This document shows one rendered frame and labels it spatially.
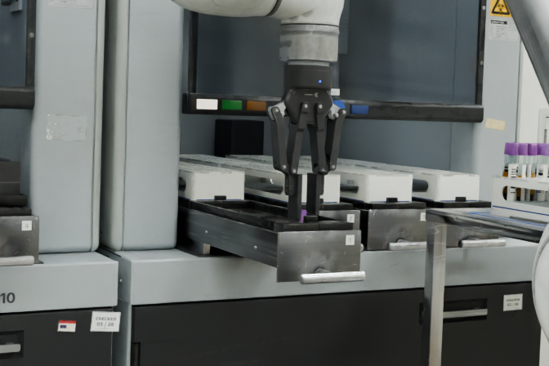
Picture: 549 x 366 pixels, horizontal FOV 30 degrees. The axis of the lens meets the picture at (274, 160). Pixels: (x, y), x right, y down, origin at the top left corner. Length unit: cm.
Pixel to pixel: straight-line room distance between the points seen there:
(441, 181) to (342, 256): 48
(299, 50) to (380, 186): 39
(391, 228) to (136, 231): 45
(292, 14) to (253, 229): 32
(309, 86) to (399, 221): 38
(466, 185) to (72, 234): 74
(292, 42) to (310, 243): 31
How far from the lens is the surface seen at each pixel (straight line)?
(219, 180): 175
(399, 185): 185
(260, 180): 203
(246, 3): 147
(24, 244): 155
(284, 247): 142
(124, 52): 167
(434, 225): 170
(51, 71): 164
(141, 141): 168
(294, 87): 155
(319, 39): 154
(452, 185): 192
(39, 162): 164
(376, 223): 179
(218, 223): 160
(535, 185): 158
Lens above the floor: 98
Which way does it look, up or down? 3 degrees down
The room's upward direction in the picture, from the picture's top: 2 degrees clockwise
